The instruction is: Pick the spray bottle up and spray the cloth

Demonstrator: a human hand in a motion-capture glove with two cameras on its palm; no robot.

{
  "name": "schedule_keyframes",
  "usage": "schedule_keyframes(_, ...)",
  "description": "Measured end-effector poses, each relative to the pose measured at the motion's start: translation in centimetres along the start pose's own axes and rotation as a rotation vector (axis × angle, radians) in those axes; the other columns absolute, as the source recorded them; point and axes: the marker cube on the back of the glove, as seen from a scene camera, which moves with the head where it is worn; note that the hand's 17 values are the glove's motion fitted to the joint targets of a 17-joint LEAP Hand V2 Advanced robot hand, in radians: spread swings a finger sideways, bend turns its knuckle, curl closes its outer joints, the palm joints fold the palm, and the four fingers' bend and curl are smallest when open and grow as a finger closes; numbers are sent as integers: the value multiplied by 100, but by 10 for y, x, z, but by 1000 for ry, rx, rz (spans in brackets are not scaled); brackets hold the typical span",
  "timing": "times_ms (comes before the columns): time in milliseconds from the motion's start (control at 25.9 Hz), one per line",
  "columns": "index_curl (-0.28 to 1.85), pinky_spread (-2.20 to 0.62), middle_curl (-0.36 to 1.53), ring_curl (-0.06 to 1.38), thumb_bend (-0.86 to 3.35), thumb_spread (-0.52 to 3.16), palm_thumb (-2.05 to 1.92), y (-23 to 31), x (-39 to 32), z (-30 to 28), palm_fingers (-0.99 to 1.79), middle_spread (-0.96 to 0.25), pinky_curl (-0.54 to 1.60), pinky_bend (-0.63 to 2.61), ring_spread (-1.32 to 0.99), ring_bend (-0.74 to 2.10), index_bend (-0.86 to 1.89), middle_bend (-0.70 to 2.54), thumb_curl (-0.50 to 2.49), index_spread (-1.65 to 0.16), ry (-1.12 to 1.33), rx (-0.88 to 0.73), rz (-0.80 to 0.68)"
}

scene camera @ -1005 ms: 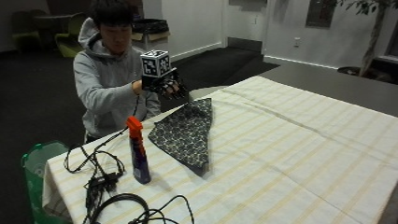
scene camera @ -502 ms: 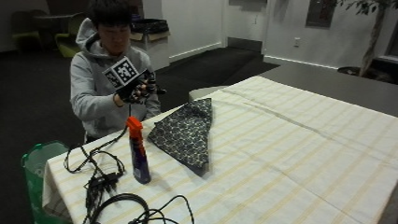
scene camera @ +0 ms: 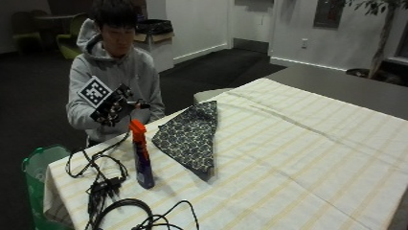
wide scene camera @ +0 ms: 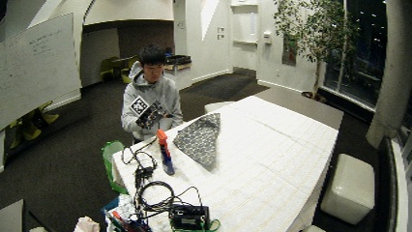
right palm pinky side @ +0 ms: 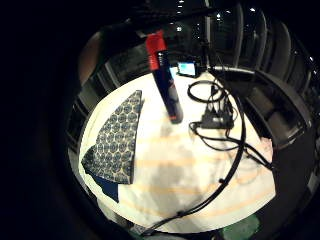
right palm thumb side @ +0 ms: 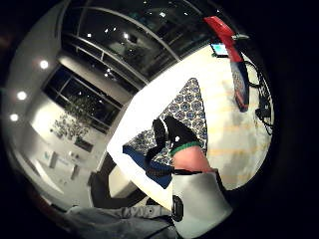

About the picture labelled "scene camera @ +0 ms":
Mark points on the dark round table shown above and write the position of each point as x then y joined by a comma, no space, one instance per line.
54,22

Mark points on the green bin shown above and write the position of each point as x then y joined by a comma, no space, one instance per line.
37,179

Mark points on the dark wall frame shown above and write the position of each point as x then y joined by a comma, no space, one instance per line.
328,13

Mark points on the blue patterned folded cloth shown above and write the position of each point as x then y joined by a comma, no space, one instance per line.
188,137

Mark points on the indoor tree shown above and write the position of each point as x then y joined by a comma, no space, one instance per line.
382,35

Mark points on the cardboard box with black liner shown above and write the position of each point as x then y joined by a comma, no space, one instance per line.
152,30

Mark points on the green armchair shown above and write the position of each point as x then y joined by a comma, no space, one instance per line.
69,40

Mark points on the white marker cube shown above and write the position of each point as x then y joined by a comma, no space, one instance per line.
94,91

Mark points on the the person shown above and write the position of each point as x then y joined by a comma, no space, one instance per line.
106,73

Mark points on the striped cream tablecloth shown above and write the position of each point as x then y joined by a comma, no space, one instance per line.
255,159

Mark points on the dark armchair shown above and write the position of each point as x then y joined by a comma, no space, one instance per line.
25,32

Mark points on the white cabinet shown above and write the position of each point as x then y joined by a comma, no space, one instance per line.
156,52

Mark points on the spray bottle with orange nozzle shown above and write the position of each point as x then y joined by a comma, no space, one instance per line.
142,156

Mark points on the wall outlet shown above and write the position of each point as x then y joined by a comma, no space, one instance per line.
304,43

